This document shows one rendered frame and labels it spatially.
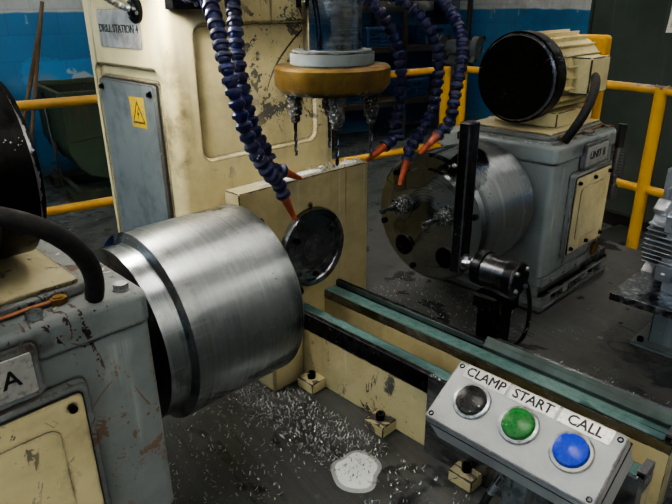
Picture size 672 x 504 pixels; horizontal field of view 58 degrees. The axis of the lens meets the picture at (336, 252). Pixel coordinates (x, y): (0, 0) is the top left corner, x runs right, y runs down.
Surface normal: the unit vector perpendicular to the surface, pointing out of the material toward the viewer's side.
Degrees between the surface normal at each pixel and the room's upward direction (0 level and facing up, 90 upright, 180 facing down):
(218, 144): 90
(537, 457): 33
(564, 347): 0
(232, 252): 39
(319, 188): 90
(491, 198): 62
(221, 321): 73
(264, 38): 90
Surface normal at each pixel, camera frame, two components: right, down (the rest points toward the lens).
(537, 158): -0.71, 0.27
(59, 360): 0.70, 0.26
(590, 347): -0.01, -0.92
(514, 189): 0.61, -0.20
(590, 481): -0.39, -0.63
